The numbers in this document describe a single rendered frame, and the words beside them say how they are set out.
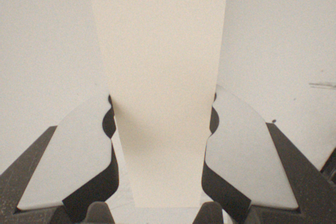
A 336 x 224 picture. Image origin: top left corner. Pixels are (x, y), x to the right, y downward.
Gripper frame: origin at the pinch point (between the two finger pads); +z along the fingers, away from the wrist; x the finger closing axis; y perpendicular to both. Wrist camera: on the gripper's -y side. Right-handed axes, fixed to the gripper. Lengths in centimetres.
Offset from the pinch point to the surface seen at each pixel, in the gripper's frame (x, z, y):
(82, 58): -7.2, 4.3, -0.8
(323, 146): 19.4, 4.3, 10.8
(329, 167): 56, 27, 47
